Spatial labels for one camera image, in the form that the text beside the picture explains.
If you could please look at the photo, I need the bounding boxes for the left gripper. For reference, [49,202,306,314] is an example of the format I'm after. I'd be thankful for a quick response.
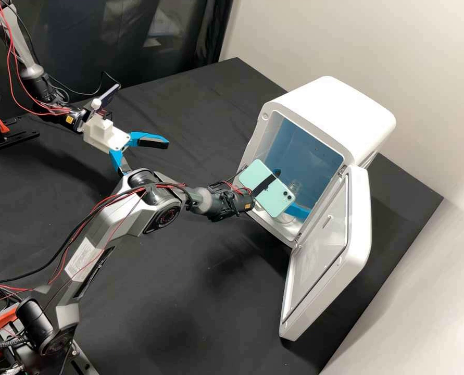
[82,117,170,177]

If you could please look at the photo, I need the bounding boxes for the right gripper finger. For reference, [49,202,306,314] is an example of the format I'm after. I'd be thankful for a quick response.
[283,203,309,219]

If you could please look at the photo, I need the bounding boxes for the incubator door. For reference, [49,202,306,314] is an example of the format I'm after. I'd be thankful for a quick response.
[278,164,373,343]

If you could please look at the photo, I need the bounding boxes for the white incubator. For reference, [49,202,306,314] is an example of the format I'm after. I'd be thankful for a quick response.
[245,76,397,244]

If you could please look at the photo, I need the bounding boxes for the right wrist camera phone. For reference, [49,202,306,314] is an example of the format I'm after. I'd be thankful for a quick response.
[237,158,296,217]

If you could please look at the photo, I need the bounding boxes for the wrist camera phone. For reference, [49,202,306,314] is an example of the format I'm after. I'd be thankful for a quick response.
[84,82,122,122]
[237,158,296,217]

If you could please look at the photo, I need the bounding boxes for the left wrist camera phone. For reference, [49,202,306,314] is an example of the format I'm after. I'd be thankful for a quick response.
[84,82,122,122]

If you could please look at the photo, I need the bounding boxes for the black cable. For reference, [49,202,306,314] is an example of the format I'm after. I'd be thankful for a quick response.
[44,70,118,98]

